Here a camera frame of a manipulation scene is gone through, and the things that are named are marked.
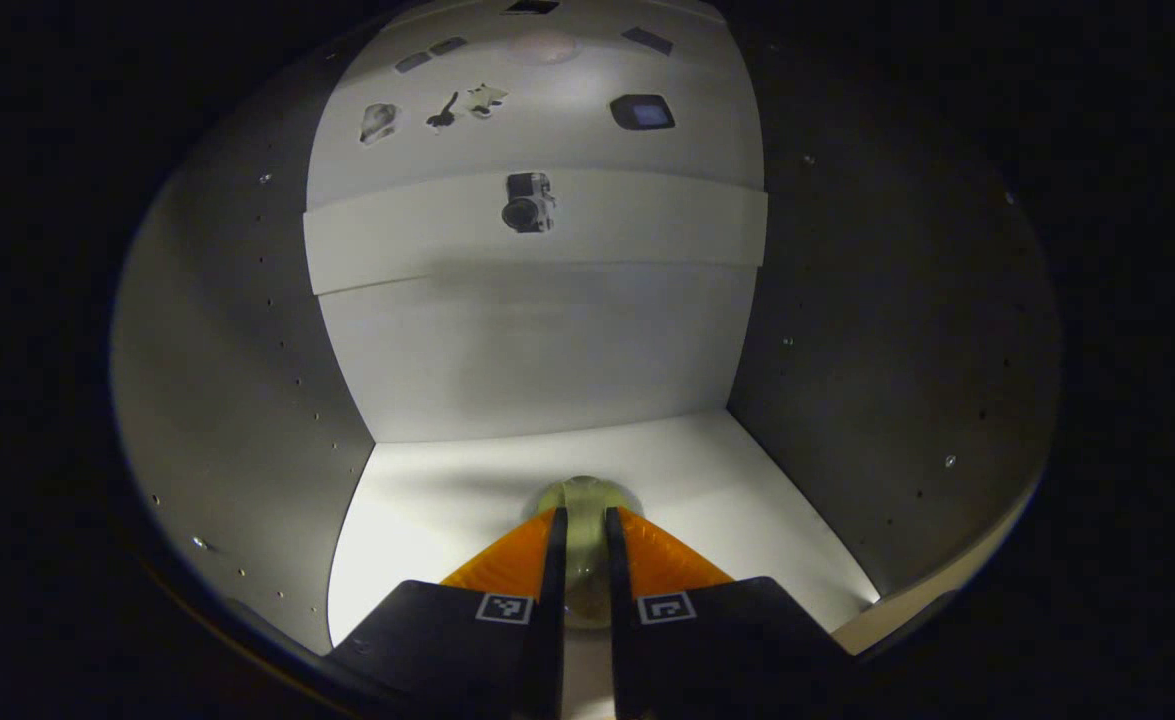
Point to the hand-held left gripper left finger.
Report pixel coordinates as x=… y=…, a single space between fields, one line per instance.
x=545 y=650

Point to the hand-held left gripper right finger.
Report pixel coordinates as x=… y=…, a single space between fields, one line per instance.
x=625 y=660

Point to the translucent green bottle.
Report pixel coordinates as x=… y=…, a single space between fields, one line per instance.
x=587 y=500

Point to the white cabinet shelf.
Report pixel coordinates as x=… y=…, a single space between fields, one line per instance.
x=647 y=225

